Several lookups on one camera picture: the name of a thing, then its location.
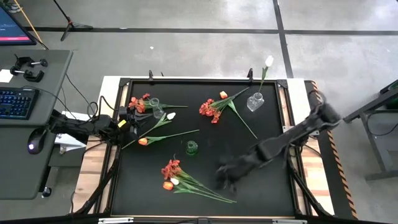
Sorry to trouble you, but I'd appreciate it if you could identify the monitor with red bar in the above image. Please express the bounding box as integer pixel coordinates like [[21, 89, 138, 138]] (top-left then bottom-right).
[[0, 3, 37, 47]]

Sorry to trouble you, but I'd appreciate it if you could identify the silver bracket plate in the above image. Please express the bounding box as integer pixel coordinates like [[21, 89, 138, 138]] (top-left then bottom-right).
[[272, 218, 308, 224], [98, 217, 134, 224]]

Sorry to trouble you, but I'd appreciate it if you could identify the grey desk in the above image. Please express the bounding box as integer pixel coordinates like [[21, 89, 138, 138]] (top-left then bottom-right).
[[0, 49, 74, 200]]

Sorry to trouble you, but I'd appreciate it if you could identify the black keyboard blue backlight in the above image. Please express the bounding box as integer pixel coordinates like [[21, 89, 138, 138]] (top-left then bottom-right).
[[0, 87, 40, 121]]

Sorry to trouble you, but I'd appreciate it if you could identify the white paper note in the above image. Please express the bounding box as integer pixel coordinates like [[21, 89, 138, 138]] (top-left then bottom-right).
[[0, 68, 14, 84]]

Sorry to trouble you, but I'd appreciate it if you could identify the white artificial tulip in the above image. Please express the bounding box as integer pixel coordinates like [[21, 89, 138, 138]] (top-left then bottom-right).
[[121, 111, 177, 150], [170, 177, 218, 195], [257, 55, 275, 94]]

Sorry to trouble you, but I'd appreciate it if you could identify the black cable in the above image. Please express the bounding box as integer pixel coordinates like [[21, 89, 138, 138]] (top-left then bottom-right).
[[63, 73, 108, 121]]

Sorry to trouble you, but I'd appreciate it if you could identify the clear glass carafe vase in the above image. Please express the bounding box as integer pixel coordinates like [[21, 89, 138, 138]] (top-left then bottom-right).
[[148, 97, 165, 120]]

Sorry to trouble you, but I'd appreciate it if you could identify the orange artificial tulip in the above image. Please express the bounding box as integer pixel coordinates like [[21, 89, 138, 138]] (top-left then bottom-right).
[[162, 181, 238, 204], [219, 90, 259, 140], [137, 129, 200, 147]]

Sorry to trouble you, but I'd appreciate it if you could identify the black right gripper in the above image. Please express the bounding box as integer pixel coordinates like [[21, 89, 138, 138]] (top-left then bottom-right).
[[213, 146, 269, 196]]

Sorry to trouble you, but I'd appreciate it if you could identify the red artificial flower bunch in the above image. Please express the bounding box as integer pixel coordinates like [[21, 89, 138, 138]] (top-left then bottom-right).
[[160, 154, 233, 203], [198, 86, 251, 124], [128, 93, 188, 114]]

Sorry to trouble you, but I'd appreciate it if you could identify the black side table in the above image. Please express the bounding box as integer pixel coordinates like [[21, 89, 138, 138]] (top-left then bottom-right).
[[343, 79, 398, 182]]

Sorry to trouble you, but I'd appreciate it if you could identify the black computer mouse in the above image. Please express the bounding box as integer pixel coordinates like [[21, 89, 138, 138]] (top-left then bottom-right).
[[27, 128, 48, 156]]

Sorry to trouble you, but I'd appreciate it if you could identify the hazard striped black beam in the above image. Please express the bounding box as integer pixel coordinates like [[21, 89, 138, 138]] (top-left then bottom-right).
[[306, 80, 359, 220]]

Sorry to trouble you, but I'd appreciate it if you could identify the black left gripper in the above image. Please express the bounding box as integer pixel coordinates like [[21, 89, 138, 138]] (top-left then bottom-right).
[[118, 106, 154, 141]]

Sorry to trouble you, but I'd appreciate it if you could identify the green ribbed glass vase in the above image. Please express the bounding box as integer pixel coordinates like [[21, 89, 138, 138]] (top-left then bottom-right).
[[185, 140, 199, 156]]

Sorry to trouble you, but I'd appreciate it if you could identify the black C-clamp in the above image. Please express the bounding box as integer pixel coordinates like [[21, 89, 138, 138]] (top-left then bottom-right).
[[13, 55, 49, 70], [9, 65, 45, 83]]

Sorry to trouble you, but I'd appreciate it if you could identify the clear faceted glass vase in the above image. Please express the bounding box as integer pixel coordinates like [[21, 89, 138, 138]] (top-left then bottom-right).
[[246, 91, 266, 113]]

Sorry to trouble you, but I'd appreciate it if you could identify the black tripod stand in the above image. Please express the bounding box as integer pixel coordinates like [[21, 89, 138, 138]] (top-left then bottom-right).
[[52, 0, 94, 42]]

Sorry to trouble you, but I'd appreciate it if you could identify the yellow hanging cable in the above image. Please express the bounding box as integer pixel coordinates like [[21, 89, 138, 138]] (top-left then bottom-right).
[[12, 0, 43, 43]]

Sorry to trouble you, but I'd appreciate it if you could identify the black aluminium table frame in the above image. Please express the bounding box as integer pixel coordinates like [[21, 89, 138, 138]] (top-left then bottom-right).
[[73, 70, 335, 224]]

